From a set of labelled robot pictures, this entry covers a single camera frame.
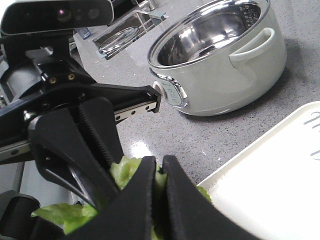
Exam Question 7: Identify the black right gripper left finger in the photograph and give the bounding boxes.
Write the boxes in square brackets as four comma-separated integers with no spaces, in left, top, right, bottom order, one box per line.
[63,156,156,240]

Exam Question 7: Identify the green lettuce leaf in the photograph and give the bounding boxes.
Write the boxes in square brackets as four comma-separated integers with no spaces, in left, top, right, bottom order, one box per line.
[30,155,213,240]

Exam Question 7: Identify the pale green electric cooking pot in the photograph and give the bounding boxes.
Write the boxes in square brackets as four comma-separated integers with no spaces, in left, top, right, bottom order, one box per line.
[147,0,287,117]

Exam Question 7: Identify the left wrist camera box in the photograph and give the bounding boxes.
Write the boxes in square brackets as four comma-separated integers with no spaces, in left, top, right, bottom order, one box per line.
[0,0,114,35]

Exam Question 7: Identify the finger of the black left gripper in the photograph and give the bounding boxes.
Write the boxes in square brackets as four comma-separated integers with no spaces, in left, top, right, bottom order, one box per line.
[78,97,123,165]
[28,108,119,209]

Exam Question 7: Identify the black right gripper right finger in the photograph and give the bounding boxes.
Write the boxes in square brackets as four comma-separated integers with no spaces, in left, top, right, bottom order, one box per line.
[162,155,257,240]

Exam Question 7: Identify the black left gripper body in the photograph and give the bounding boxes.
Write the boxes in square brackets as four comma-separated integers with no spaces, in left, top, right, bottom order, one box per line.
[0,48,161,165]

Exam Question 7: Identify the glass pot lid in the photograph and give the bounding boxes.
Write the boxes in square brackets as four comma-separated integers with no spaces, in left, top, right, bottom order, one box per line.
[98,26,140,54]

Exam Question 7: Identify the cream bear-print serving tray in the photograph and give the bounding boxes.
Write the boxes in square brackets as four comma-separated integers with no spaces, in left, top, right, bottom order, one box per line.
[200,101,320,240]

